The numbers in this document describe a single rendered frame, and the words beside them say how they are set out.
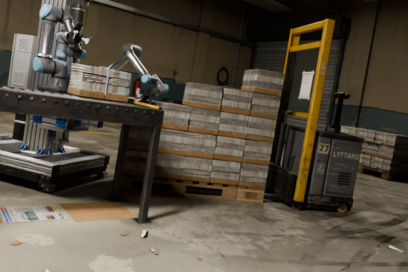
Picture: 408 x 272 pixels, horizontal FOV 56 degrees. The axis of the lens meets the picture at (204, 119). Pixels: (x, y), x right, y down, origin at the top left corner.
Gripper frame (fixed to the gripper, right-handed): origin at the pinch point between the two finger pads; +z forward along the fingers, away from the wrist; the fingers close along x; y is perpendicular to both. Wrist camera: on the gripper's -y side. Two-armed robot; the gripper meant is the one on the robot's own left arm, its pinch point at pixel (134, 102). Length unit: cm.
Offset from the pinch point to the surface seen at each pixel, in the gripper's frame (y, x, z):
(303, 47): -21, 24, -186
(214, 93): -22, 1, -74
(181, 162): -56, -40, -27
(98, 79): 7, 41, 35
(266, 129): -71, -13, -110
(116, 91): -2.4, 32.5, 23.5
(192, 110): -24, -10, -50
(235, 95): -32, 3, -92
